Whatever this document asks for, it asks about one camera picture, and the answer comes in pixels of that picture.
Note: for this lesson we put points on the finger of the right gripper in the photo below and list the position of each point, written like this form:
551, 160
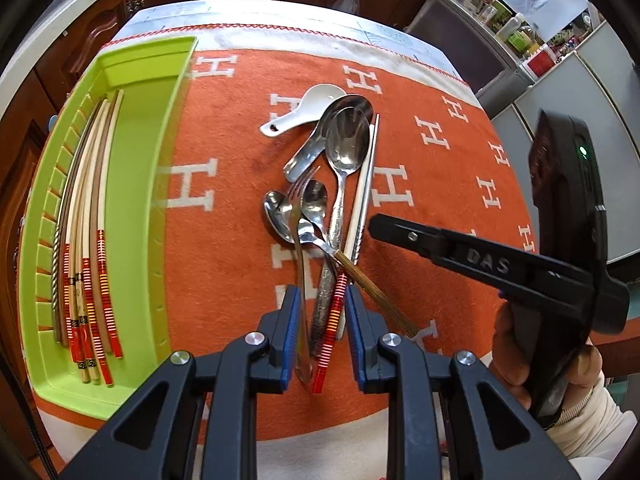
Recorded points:
523, 277

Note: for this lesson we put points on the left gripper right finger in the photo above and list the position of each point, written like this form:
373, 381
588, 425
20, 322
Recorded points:
446, 415

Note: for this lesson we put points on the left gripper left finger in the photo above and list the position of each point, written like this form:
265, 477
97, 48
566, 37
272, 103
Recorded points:
197, 406

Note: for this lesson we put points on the steel tablespoon patterned handle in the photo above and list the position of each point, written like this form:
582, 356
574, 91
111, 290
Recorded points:
346, 117

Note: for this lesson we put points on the wooden handled steel spoon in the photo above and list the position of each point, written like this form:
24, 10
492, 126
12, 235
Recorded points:
307, 235

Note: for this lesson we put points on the large steel soup spoon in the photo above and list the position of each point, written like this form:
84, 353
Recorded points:
316, 143

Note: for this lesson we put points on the white ceramic soup spoon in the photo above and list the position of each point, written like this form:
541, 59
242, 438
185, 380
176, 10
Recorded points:
309, 109

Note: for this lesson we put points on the dark brown wooden chopstick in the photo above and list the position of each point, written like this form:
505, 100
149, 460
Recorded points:
99, 167

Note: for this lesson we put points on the white chopstick red end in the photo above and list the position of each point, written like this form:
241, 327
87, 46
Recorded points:
99, 357

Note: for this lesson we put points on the bamboo chopstick red tip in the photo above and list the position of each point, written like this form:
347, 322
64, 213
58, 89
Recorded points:
82, 349

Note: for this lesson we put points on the white chopstick striped end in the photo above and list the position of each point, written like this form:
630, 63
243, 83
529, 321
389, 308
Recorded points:
65, 292

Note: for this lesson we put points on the person's right hand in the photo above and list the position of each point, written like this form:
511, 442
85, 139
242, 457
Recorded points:
523, 374

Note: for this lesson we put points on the right sleeve cream sweater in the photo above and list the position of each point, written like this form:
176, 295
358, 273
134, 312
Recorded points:
592, 433

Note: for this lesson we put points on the orange H-pattern blanket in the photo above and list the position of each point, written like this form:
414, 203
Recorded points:
438, 161

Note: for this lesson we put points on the stainless dishwasher cabinet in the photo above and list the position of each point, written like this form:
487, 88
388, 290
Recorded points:
494, 74

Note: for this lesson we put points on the white plastic bag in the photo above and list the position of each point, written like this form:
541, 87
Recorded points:
347, 6

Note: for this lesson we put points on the green plastic utensil tray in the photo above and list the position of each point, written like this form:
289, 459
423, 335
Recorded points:
152, 76

